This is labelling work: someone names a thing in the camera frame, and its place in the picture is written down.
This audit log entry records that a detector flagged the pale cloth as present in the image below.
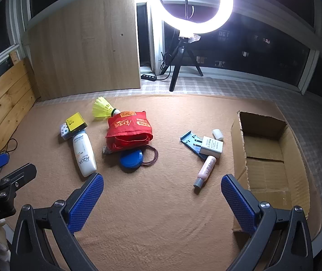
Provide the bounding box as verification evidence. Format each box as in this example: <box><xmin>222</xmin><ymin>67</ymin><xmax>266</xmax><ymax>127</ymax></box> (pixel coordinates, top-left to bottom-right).
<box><xmin>0</xmin><ymin>220</ymin><xmax>11</xmax><ymax>264</ymax></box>

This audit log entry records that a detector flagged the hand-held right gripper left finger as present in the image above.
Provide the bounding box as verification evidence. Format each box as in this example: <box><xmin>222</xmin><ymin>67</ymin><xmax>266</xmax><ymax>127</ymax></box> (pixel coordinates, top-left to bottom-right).
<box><xmin>10</xmin><ymin>172</ymin><xmax>105</xmax><ymax>271</ymax></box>

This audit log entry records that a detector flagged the blue round lid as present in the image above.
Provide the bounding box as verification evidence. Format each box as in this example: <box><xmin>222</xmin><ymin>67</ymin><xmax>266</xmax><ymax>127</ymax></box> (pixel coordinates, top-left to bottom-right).
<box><xmin>119</xmin><ymin>149</ymin><xmax>144</xmax><ymax>171</ymax></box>

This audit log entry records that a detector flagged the blue plastic tray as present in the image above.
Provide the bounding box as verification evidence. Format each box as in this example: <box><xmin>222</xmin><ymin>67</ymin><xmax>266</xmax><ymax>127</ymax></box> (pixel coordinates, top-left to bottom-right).
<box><xmin>180</xmin><ymin>130</ymin><xmax>209</xmax><ymax>160</ymax></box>

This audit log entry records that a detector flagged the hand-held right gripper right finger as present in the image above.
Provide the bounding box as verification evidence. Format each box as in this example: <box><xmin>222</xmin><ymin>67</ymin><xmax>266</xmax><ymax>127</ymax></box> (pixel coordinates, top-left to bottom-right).
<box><xmin>220</xmin><ymin>174</ymin><xmax>315</xmax><ymax>271</ymax></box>

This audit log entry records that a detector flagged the thin black cable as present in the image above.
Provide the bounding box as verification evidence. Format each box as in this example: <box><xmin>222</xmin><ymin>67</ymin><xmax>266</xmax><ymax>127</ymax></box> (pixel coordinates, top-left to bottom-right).
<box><xmin>0</xmin><ymin>138</ymin><xmax>19</xmax><ymax>154</ymax></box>

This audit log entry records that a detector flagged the white power adapter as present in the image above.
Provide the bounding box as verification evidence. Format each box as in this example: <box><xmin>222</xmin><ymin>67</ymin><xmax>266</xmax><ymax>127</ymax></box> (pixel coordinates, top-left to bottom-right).
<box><xmin>199</xmin><ymin>135</ymin><xmax>224</xmax><ymax>159</ymax></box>

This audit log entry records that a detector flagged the patterned white tissue pack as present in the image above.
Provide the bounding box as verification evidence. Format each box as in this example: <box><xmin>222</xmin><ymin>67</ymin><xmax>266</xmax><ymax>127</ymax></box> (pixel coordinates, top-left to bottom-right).
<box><xmin>59</xmin><ymin>122</ymin><xmax>75</xmax><ymax>141</ymax></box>

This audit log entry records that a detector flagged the pink bottle with grey cap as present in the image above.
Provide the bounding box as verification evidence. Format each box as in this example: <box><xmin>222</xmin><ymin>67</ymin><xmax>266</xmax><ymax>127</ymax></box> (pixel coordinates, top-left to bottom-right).
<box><xmin>193</xmin><ymin>155</ymin><xmax>217</xmax><ymax>189</ymax></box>

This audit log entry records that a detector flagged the white sunscreen bottle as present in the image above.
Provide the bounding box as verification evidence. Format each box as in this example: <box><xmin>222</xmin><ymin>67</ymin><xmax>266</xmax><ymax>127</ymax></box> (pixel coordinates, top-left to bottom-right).
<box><xmin>72</xmin><ymin>132</ymin><xmax>97</xmax><ymax>178</ymax></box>

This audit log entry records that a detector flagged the pine wood panel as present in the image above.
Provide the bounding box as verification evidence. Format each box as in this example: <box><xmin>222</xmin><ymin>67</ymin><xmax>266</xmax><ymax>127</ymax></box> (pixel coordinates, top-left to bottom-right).
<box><xmin>0</xmin><ymin>58</ymin><xmax>37</xmax><ymax>150</ymax></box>

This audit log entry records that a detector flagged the cardboard box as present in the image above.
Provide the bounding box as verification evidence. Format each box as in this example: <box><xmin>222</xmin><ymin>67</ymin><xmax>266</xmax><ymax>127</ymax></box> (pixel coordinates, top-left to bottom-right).
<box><xmin>230</xmin><ymin>111</ymin><xmax>311</xmax><ymax>232</ymax></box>

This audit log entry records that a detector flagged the beige blanket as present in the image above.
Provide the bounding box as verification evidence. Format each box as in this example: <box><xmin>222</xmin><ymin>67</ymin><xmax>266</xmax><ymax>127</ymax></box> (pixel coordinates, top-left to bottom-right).
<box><xmin>0</xmin><ymin>94</ymin><xmax>320</xmax><ymax>271</ymax></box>

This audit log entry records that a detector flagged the brown hair tie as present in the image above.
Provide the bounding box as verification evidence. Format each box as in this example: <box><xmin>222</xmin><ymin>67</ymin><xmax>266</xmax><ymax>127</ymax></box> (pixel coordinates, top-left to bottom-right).
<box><xmin>141</xmin><ymin>145</ymin><xmax>159</xmax><ymax>167</ymax></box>

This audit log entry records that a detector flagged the black phone holder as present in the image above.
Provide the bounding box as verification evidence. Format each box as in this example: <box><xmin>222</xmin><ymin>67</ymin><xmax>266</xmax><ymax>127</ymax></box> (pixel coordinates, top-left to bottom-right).
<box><xmin>168</xmin><ymin>0</ymin><xmax>193</xmax><ymax>20</ymax></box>

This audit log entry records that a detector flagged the large wooden board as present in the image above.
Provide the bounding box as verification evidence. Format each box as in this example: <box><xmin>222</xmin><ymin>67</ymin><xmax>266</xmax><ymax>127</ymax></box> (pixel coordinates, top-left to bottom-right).
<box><xmin>27</xmin><ymin>0</ymin><xmax>142</xmax><ymax>100</ymax></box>

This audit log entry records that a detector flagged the white window frame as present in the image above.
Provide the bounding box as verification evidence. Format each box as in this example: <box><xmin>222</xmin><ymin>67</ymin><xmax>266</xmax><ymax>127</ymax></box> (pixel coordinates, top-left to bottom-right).
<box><xmin>5</xmin><ymin>0</ymin><xmax>322</xmax><ymax>96</ymax></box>

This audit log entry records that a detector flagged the yellow shuttlecock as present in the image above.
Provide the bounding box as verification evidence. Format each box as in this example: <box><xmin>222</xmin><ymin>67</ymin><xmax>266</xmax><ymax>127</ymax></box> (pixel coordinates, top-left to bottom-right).
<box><xmin>92</xmin><ymin>97</ymin><xmax>121</xmax><ymax>122</ymax></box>

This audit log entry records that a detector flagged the white ring light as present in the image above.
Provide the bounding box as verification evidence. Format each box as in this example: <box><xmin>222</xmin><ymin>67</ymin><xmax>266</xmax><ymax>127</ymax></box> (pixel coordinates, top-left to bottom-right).
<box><xmin>158</xmin><ymin>0</ymin><xmax>242</xmax><ymax>38</ymax></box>

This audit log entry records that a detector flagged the black power cable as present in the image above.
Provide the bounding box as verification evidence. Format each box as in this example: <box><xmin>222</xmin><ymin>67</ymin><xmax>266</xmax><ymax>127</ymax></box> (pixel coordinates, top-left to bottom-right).
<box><xmin>157</xmin><ymin>51</ymin><xmax>176</xmax><ymax>81</ymax></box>

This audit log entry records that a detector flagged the yellow and black card box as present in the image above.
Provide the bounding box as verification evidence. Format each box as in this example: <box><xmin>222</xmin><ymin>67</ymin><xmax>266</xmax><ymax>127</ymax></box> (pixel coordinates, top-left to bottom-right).
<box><xmin>66</xmin><ymin>112</ymin><xmax>88</xmax><ymax>133</ymax></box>

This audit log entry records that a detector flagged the red cloth bag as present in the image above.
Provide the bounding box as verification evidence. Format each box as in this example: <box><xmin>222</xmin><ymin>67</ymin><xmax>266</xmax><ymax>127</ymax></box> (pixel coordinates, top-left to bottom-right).
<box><xmin>106</xmin><ymin>111</ymin><xmax>154</xmax><ymax>153</ymax></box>

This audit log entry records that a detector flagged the checked cloth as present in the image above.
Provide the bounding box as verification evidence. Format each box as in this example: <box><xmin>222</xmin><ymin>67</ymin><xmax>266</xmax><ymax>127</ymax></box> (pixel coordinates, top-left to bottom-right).
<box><xmin>141</xmin><ymin>73</ymin><xmax>322</xmax><ymax>232</ymax></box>

